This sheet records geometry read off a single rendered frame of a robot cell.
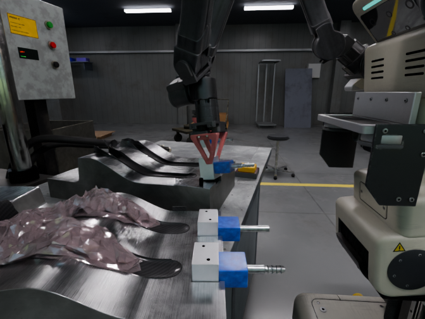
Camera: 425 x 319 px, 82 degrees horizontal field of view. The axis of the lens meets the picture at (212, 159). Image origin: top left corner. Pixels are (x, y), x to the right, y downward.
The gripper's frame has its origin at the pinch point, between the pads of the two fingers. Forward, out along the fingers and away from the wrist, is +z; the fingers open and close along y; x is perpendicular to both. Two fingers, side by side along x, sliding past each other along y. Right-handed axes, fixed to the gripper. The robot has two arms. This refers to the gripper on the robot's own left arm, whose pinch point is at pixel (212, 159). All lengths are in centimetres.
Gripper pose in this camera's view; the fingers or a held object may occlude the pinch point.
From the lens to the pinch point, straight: 61.0
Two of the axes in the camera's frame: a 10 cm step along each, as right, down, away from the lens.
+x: 9.4, -0.7, -3.3
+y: -3.2, 1.2, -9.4
